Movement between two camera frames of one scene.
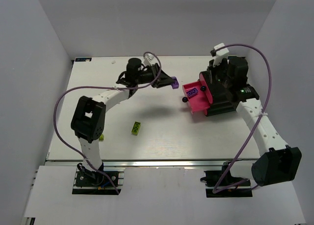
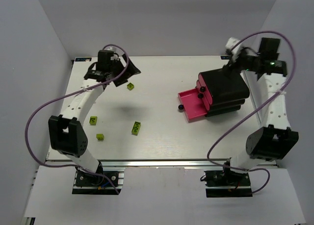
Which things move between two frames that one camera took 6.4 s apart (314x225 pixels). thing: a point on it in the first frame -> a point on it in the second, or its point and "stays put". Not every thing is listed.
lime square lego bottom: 101,137 stays put
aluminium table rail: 149,163 stays put
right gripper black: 218,97 -> 233,63
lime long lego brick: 136,128 stays put
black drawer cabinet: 224,99 stays put
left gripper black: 156,76 -> 123,71
